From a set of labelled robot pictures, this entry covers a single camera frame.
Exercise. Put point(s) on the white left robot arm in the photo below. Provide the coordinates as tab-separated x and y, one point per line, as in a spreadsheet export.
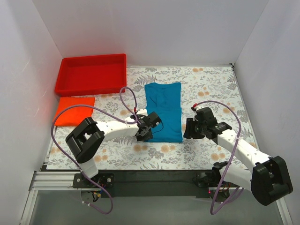
85	140

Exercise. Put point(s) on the red plastic tray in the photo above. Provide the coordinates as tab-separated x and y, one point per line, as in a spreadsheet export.
91	75

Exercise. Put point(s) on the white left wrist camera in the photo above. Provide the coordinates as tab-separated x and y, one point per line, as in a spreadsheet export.
142	112

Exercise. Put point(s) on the teal t shirt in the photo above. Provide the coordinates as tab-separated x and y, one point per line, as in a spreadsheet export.
165	101

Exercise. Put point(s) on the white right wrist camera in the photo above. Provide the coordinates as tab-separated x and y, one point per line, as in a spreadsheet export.
193	108

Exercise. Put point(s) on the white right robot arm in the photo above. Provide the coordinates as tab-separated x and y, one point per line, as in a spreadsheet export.
266	177

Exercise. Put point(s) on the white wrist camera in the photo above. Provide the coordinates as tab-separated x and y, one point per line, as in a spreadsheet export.
142	112
193	108

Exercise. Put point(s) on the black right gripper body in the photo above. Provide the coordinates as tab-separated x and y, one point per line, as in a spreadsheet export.
191	129

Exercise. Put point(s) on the floral patterned table mat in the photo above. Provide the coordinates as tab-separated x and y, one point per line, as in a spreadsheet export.
215	87

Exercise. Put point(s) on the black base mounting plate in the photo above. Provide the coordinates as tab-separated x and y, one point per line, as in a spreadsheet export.
151	183

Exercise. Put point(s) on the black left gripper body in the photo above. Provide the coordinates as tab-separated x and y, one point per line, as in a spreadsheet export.
145	133

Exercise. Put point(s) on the folded orange t shirt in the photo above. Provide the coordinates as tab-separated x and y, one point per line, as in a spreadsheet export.
74	116

